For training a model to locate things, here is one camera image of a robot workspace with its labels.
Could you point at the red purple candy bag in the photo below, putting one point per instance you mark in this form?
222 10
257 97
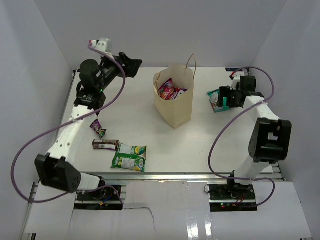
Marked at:
169 92

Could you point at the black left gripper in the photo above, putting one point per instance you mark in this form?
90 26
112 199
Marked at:
132 66

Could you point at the brown chocolate bar wrapper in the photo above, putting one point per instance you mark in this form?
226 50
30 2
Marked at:
104 144

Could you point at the teal snack packet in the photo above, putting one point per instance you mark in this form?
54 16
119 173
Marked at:
213 99

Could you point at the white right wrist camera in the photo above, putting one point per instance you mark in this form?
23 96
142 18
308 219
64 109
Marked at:
235 79

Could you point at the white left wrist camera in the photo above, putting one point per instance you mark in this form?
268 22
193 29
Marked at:
103 45

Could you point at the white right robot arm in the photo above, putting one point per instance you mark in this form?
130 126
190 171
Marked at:
270 139

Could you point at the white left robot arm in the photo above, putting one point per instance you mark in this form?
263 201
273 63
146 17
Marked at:
56 168

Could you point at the brown paper bag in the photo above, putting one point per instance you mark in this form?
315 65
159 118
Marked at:
179 111

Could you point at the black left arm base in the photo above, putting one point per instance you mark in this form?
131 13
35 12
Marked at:
105 199

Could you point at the dark small candy packet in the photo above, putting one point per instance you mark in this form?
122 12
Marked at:
98 129

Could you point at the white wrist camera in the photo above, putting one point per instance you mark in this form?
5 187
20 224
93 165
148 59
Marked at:
235 79
103 45

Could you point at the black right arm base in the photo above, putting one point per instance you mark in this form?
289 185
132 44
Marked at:
221 200

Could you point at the aluminium front table rail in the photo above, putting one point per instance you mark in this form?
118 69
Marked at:
126 177

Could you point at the green candy bag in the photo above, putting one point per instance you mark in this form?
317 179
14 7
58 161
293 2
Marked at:
130 157

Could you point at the blue right table label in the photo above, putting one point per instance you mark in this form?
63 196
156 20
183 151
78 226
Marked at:
233 69

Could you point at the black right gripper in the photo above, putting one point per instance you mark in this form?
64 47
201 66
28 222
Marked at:
224 91

